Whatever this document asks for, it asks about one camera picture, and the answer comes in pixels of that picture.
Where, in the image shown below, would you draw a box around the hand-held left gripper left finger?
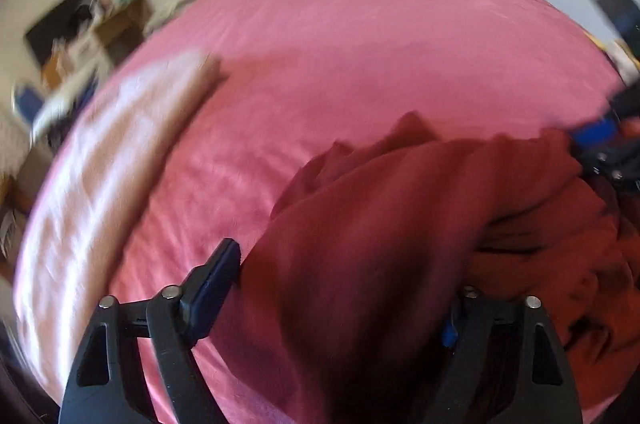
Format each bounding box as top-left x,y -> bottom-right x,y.
59,238 -> 242,424

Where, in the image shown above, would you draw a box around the blue chair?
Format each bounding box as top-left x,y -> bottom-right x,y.
12,84 -> 48,125

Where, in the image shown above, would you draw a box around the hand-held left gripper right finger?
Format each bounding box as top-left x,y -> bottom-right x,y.
425,285 -> 583,424

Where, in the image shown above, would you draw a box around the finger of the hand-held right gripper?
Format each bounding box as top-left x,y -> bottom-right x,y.
572,84 -> 640,151
577,138 -> 640,193

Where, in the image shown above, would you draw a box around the pink bed blanket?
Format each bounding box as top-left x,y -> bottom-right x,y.
12,0 -> 631,424

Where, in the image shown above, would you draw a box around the wooden desk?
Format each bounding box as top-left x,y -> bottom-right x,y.
92,0 -> 153,59

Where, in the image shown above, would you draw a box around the dark screen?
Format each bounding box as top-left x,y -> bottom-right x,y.
587,0 -> 640,44

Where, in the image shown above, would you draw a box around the dark red garment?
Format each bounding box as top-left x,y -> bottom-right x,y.
210,111 -> 640,424

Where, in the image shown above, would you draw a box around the black wall television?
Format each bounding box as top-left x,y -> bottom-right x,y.
25,0 -> 101,69

